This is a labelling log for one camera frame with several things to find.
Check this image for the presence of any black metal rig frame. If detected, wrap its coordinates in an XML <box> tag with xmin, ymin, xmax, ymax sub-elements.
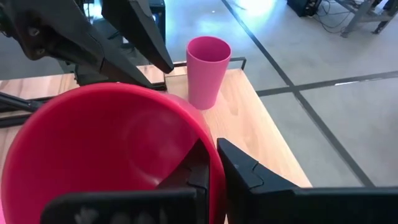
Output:
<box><xmin>0</xmin><ymin>91</ymin><xmax>44</xmax><ymax>128</ymax></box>

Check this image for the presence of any black computer tower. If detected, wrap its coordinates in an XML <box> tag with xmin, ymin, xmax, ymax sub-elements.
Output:
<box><xmin>285</xmin><ymin>0</ymin><xmax>322</xmax><ymax>17</ymax></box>

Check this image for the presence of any tall pink plastic cup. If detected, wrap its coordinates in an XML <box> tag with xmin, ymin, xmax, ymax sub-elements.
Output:
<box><xmin>185</xmin><ymin>35</ymin><xmax>233</xmax><ymax>111</ymax></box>

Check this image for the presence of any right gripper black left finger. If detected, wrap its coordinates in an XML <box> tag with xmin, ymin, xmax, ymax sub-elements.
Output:
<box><xmin>40</xmin><ymin>139</ymin><xmax>210</xmax><ymax>224</ymax></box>

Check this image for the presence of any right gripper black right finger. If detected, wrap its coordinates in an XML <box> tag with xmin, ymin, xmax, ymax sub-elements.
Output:
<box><xmin>216</xmin><ymin>138</ymin><xmax>398</xmax><ymax>224</ymax></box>

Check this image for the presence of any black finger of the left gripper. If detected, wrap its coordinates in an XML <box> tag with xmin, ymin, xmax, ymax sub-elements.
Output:
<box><xmin>101</xmin><ymin>0</ymin><xmax>175</xmax><ymax>75</ymax></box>
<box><xmin>0</xmin><ymin>0</ymin><xmax>154</xmax><ymax>90</ymax></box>

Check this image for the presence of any large red plastic cup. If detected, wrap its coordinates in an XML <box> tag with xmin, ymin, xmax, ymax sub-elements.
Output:
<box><xmin>0</xmin><ymin>82</ymin><xmax>227</xmax><ymax>224</ymax></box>

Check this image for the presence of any grey metal desk frame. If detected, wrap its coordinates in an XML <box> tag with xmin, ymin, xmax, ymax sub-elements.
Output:
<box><xmin>334</xmin><ymin>0</ymin><xmax>398</xmax><ymax>38</ymax></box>

